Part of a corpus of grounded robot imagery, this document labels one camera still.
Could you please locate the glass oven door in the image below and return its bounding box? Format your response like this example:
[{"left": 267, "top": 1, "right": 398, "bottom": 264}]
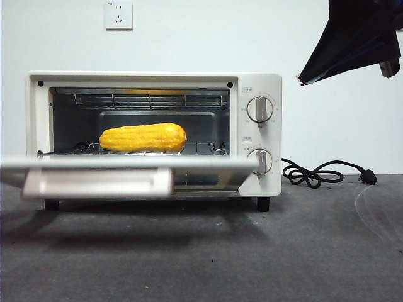
[{"left": 0, "top": 155, "right": 261, "bottom": 201}]

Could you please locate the black power cable with plug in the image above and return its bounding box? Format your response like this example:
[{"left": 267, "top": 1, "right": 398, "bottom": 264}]
[{"left": 280, "top": 157, "right": 377, "bottom": 189}]

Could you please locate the cream toaster oven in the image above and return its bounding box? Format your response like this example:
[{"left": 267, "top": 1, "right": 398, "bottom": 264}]
[{"left": 25, "top": 71, "right": 283, "bottom": 199}]

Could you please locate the yellow corn cob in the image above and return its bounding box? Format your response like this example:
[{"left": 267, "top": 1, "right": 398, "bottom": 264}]
[{"left": 99, "top": 122, "right": 187, "bottom": 152}]

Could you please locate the white wall socket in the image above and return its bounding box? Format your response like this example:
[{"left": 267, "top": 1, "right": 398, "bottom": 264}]
[{"left": 105, "top": 1, "right": 133, "bottom": 31}]

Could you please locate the metal wire oven rack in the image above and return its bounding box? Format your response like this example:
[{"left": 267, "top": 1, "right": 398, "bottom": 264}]
[{"left": 37, "top": 141, "right": 229, "bottom": 157}]

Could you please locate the cream oven knob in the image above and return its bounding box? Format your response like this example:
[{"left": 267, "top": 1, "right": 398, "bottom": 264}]
[
  {"left": 247, "top": 148, "right": 273, "bottom": 176},
  {"left": 246, "top": 96, "right": 274, "bottom": 123}
]

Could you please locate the beige oven door handle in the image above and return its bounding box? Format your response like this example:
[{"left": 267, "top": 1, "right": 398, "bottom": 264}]
[{"left": 21, "top": 167, "right": 175, "bottom": 199}]

